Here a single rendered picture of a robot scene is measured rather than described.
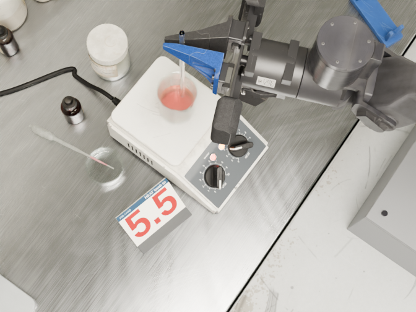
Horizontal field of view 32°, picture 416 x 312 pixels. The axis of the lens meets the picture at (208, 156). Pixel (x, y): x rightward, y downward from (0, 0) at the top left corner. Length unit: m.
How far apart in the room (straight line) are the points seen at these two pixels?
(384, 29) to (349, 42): 0.46
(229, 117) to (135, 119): 0.27
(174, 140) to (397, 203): 0.31
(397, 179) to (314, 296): 0.21
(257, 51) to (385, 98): 0.14
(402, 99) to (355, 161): 0.35
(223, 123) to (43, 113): 0.42
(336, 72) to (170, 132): 0.34
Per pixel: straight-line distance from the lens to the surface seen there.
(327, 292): 1.07
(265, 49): 0.79
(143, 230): 1.04
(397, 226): 0.99
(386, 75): 0.80
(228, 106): 0.76
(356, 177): 1.10
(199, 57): 0.79
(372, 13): 1.19
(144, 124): 1.00
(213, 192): 1.02
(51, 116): 1.11
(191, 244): 1.05
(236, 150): 1.01
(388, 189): 1.00
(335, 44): 0.72
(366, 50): 0.73
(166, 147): 0.99
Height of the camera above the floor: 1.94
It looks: 75 degrees down
